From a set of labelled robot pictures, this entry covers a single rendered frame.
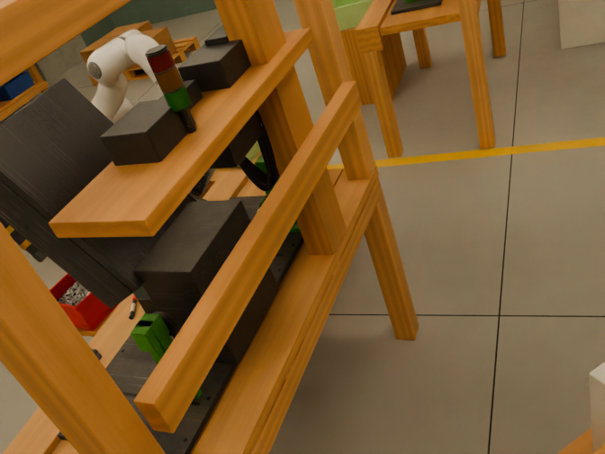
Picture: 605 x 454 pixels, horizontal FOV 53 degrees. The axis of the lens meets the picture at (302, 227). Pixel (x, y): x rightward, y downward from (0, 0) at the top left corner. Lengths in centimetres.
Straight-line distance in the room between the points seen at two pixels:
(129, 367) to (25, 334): 90
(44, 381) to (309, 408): 178
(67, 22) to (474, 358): 211
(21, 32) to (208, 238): 74
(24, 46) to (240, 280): 65
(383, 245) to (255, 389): 102
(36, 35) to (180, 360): 62
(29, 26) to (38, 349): 50
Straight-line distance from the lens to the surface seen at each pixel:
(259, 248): 144
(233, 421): 161
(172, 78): 134
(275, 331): 177
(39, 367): 105
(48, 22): 109
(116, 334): 204
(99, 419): 115
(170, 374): 120
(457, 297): 298
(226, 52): 158
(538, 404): 256
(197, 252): 155
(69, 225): 127
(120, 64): 216
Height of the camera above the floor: 205
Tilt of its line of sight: 33 degrees down
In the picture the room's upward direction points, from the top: 20 degrees counter-clockwise
